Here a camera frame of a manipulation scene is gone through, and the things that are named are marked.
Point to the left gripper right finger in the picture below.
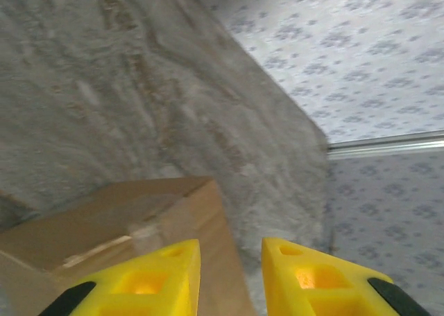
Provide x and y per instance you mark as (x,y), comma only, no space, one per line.
(312,285)

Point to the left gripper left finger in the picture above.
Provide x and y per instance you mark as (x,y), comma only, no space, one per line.
(138,285)

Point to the brown cardboard box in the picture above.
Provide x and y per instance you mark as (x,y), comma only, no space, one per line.
(104,212)

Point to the right aluminium corner post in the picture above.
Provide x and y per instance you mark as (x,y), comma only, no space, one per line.
(388,146)

